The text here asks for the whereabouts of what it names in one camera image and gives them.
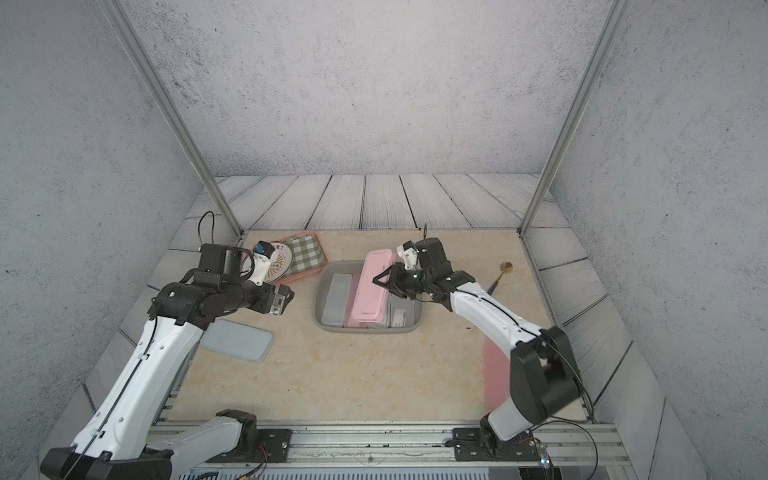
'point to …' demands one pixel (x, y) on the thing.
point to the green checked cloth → (307, 253)
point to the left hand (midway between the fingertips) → (280, 287)
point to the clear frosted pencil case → (336, 302)
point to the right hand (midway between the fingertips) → (375, 283)
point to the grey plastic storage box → (321, 281)
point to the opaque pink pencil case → (371, 300)
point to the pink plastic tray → (289, 277)
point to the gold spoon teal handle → (505, 267)
